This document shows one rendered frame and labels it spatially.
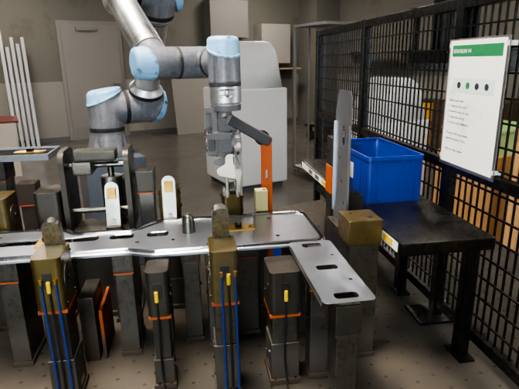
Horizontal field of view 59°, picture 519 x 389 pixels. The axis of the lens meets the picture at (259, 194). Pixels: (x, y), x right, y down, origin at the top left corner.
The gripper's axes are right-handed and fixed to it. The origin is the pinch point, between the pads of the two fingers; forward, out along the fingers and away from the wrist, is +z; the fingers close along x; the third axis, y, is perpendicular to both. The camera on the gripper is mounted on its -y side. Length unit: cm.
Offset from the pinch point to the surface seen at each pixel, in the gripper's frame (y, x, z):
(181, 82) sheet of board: 18, -851, 8
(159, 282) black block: 19.4, 20.4, 14.5
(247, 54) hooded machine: -56, -393, -36
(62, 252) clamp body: 38.1, 19.0, 6.5
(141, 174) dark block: 24.9, -18.2, 0.0
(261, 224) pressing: -5.9, -1.2, 11.3
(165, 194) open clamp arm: 18.7, -14.7, 5.1
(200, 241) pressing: 10.2, 7.0, 11.2
